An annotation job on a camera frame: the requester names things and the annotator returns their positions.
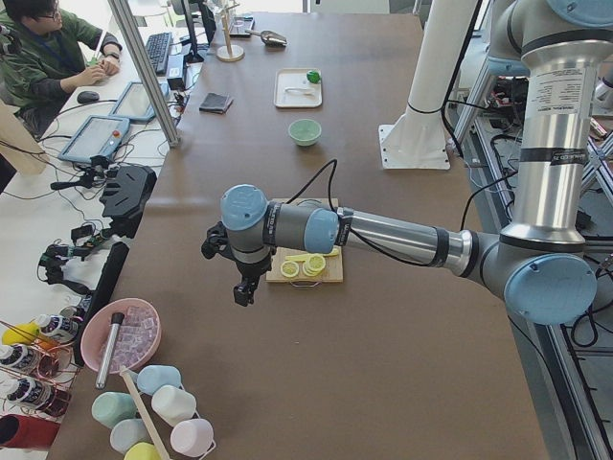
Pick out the pale blue cup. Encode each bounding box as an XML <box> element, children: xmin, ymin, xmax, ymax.
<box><xmin>109</xmin><ymin>419</ymin><xmax>150</xmax><ymax>454</ymax></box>

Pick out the mint green bowl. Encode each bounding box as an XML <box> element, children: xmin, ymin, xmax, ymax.
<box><xmin>287</xmin><ymin>119</ymin><xmax>322</xmax><ymax>147</ymax></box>

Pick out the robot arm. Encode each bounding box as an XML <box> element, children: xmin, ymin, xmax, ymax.
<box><xmin>201</xmin><ymin>1</ymin><xmax>612</xmax><ymax>325</ymax></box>

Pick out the black bracket device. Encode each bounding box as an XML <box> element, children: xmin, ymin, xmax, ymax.
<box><xmin>100</xmin><ymin>165</ymin><xmax>157</xmax><ymax>238</ymax></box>

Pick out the black monitor stand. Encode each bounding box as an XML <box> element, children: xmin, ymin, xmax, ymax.
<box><xmin>181</xmin><ymin>0</ymin><xmax>216</xmax><ymax>64</ymax></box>

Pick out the white cup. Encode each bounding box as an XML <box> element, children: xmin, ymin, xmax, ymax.
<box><xmin>151</xmin><ymin>385</ymin><xmax>196</xmax><ymax>426</ymax></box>

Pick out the aluminium frame post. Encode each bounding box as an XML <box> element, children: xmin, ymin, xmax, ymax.
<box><xmin>107</xmin><ymin>0</ymin><xmax>180</xmax><ymax>148</ymax></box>

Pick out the green lime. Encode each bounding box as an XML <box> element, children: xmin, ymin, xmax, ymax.
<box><xmin>306</xmin><ymin>70</ymin><xmax>321</xmax><ymax>84</ymax></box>

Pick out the cream rabbit tray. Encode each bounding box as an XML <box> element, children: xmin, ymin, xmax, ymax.
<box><xmin>273</xmin><ymin>67</ymin><xmax>323</xmax><ymax>108</ymax></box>

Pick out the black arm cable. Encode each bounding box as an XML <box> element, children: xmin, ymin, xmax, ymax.
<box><xmin>285</xmin><ymin>159</ymin><xmax>521</xmax><ymax>267</ymax></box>

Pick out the pink bowl with ice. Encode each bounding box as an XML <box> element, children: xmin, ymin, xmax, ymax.
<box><xmin>80</xmin><ymin>298</ymin><xmax>162</xmax><ymax>374</ymax></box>

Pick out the teach pendant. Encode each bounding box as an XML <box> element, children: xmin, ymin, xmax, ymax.
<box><xmin>57</xmin><ymin>115</ymin><xmax>130</xmax><ymax>164</ymax></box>
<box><xmin>109</xmin><ymin>81</ymin><xmax>155</xmax><ymax>124</ymax></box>

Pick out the black computer mouse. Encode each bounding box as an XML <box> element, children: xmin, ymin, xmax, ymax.
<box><xmin>77</xmin><ymin>90</ymin><xmax>100</xmax><ymax>104</ymax></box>

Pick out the teach pendant near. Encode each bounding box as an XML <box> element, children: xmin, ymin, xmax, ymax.
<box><xmin>57</xmin><ymin>115</ymin><xmax>130</xmax><ymax>164</ymax></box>

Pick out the black keyboard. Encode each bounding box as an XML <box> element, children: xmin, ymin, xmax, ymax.
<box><xmin>145</xmin><ymin>32</ymin><xmax>172</xmax><ymax>76</ymax></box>

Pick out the seated person green jacket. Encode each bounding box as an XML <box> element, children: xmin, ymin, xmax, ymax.
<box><xmin>1</xmin><ymin>0</ymin><xmax>122</xmax><ymax>137</ymax></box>

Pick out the lemon slice stack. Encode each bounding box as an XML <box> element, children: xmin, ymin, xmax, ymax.
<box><xmin>303</xmin><ymin>254</ymin><xmax>327</xmax><ymax>277</ymax></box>

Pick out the white ceramic spoon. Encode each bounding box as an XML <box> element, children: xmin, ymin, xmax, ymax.
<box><xmin>284</xmin><ymin>87</ymin><xmax>316</xmax><ymax>96</ymax></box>

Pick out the teach pendant far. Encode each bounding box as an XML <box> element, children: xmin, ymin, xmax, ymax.
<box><xmin>109</xmin><ymin>81</ymin><xmax>155</xmax><ymax>124</ymax></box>

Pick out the wooden cutting board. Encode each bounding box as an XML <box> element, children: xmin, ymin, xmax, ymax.
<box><xmin>265</xmin><ymin>197</ymin><xmax>345</xmax><ymax>285</ymax></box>

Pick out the black bar on desk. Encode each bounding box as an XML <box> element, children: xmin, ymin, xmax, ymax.
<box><xmin>73</xmin><ymin>241</ymin><xmax>129</xmax><ymax>368</ymax></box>

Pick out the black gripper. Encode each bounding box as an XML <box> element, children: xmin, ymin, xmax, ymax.
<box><xmin>201</xmin><ymin>221</ymin><xmax>272</xmax><ymax>307</ymax></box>

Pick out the metal cylinder black cap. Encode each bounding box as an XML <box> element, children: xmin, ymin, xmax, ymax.
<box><xmin>95</xmin><ymin>312</ymin><xmax>125</xmax><ymax>390</ymax></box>

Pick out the mint green cup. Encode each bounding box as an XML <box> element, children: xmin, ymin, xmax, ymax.
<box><xmin>91</xmin><ymin>392</ymin><xmax>137</xmax><ymax>429</ymax></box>

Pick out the pink cup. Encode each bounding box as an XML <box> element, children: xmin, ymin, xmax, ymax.
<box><xmin>170</xmin><ymin>419</ymin><xmax>216</xmax><ymax>457</ymax></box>

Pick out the light blue cup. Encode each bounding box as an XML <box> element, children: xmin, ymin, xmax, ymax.
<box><xmin>137</xmin><ymin>364</ymin><xmax>182</xmax><ymax>396</ymax></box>

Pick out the yellow plastic knife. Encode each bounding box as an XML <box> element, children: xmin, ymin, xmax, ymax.
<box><xmin>285</xmin><ymin>246</ymin><xmax>340</xmax><ymax>262</ymax></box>

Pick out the metal scoop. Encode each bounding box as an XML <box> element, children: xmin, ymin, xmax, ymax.
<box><xmin>246</xmin><ymin>30</ymin><xmax>287</xmax><ymax>47</ymax></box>

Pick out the yellow cup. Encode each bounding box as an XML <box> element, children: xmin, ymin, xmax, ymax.
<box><xmin>124</xmin><ymin>442</ymin><xmax>161</xmax><ymax>460</ymax></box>

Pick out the grey folded cloth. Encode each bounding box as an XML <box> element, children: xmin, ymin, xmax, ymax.
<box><xmin>198</xmin><ymin>93</ymin><xmax>234</xmax><ymax>114</ymax></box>

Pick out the wooden cup stand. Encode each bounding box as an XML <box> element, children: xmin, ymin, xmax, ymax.
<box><xmin>209</xmin><ymin>1</ymin><xmax>244</xmax><ymax>62</ymax></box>

